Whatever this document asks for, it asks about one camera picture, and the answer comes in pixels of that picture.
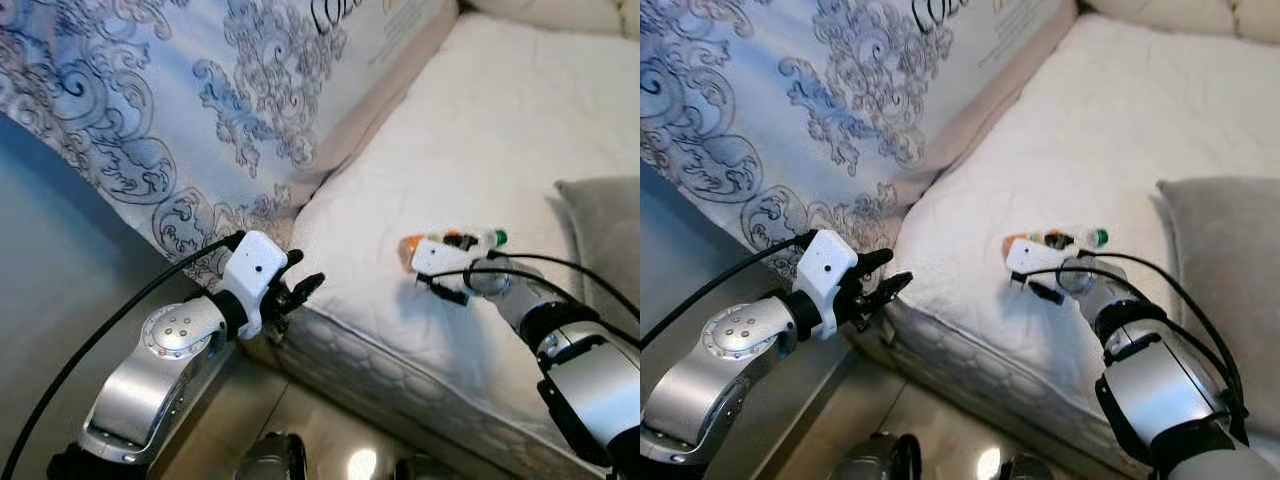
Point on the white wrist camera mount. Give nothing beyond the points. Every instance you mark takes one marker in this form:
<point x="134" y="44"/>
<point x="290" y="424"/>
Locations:
<point x="255" y="270"/>
<point x="825" y="270"/>
<point x="1035" y="258"/>
<point x="440" y="258"/>

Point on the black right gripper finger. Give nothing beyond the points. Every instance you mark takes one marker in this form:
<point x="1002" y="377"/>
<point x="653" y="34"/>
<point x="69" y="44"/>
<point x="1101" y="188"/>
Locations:
<point x="445" y="291"/>
<point x="1042" y="290"/>

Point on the grey pillow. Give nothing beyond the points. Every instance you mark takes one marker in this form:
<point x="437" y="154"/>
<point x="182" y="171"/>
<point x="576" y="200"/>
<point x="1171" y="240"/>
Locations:
<point x="605" y="240"/>
<point x="1225" y="250"/>

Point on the white quilted mattress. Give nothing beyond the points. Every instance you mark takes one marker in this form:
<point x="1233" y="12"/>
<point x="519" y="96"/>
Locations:
<point x="1060" y="150"/>
<point x="480" y="150"/>

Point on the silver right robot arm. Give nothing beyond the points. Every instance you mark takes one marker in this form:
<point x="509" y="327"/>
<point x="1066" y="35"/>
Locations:
<point x="600" y="385"/>
<point x="1170" y="385"/>

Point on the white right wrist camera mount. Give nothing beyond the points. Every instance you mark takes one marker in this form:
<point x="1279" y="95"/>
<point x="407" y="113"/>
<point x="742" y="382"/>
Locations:
<point x="1035" y="258"/>
<point x="440" y="258"/>

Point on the dark robot right leg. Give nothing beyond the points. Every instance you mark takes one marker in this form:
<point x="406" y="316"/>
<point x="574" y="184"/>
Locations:
<point x="418" y="469"/>
<point x="1025" y="468"/>

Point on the blue grey floral mattress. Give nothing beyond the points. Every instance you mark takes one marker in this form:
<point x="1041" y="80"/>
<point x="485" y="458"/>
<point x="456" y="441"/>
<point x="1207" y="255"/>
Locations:
<point x="180" y="100"/>
<point x="800" y="100"/>

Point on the beige bolster cushion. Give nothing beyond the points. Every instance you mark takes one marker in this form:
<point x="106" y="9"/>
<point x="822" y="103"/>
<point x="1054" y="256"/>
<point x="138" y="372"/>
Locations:
<point x="550" y="12"/>
<point x="1180" y="14"/>

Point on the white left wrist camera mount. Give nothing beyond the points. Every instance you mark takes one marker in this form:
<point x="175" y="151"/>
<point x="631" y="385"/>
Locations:
<point x="255" y="270"/>
<point x="825" y="270"/>

